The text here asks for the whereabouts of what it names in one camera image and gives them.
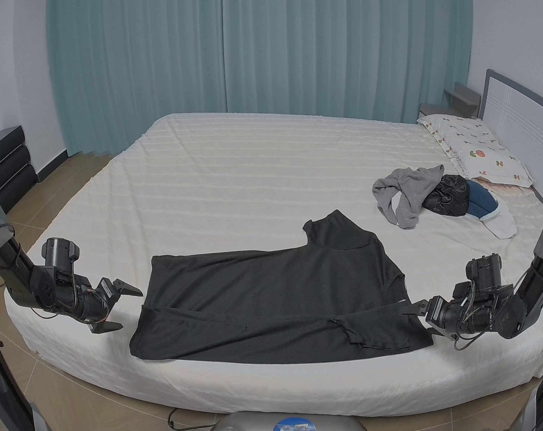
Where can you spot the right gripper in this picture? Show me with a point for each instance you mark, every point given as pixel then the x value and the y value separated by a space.
pixel 455 317

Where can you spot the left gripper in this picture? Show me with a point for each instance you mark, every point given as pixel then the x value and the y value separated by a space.
pixel 96 301

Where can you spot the black T-shirt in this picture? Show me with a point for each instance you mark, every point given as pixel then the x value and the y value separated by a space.
pixel 262 294

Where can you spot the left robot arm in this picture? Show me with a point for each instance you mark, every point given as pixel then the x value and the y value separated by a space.
pixel 20 276

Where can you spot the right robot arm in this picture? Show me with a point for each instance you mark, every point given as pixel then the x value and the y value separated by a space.
pixel 522 308

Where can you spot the bed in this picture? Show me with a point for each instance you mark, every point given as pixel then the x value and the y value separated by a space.
pixel 253 173

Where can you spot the black shiny garment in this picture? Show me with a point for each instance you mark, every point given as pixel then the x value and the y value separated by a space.
pixel 448 193

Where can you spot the blue and white garment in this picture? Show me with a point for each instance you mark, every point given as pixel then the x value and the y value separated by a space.
pixel 477 200

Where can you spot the grey knit garment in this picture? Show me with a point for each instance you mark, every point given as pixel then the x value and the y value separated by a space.
pixel 410 186

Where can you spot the black chest of drawers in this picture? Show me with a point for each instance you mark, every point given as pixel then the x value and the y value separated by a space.
pixel 4 169

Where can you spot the white printed pillow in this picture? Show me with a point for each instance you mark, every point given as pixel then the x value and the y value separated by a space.
pixel 473 146

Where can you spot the grey bedside table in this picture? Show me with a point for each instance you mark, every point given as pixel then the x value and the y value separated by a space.
pixel 464 97

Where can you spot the blue-green curtain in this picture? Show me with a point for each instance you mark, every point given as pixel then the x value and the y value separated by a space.
pixel 253 38

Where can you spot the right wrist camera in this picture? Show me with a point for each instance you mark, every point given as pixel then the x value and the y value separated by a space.
pixel 462 291

